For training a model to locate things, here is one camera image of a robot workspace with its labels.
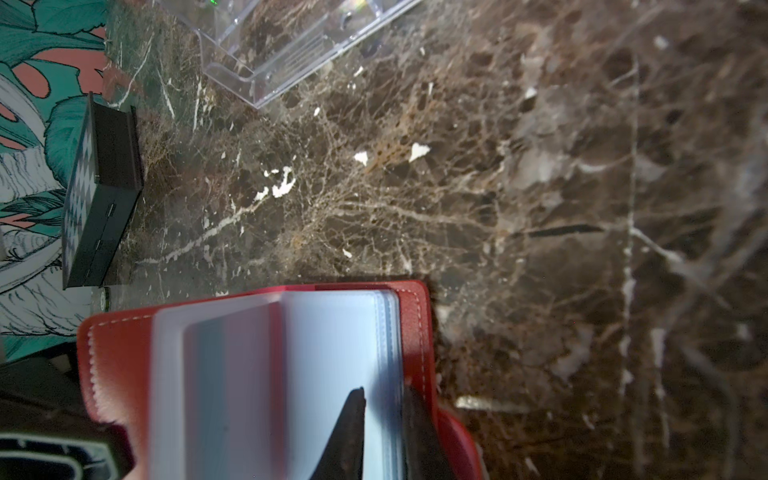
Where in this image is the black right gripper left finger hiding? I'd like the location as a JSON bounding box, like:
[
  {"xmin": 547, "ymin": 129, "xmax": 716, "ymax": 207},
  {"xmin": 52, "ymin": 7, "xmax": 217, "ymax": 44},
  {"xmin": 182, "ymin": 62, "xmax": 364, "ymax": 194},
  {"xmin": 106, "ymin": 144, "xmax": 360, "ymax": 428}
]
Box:
[{"xmin": 310, "ymin": 387, "xmax": 366, "ymax": 480}]

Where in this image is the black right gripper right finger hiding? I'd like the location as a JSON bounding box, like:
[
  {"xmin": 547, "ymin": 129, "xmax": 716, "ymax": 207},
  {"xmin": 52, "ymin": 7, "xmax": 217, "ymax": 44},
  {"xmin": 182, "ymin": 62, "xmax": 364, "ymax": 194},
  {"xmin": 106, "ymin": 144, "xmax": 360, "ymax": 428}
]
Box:
[{"xmin": 402, "ymin": 385, "xmax": 456, "ymax": 480}]

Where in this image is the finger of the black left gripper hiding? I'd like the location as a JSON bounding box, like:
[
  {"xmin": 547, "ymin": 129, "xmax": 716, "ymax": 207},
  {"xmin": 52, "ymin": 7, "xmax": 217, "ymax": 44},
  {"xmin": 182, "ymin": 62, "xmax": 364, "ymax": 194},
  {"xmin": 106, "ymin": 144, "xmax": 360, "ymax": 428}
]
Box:
[{"xmin": 1, "ymin": 357, "xmax": 134, "ymax": 479}]

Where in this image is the clear acrylic compartment organizer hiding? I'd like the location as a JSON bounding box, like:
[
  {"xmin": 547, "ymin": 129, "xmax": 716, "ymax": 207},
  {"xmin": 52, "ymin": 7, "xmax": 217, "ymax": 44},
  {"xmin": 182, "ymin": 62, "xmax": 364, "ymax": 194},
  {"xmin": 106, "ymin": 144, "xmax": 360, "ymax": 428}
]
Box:
[{"xmin": 159, "ymin": 0, "xmax": 418, "ymax": 109}]

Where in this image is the black white checkerboard calibration board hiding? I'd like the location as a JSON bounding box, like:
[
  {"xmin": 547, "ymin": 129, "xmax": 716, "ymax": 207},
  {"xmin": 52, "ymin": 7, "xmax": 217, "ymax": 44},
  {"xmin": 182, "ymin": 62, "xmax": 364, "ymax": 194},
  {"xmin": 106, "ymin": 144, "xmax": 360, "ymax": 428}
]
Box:
[{"xmin": 61, "ymin": 95, "xmax": 144, "ymax": 289}]

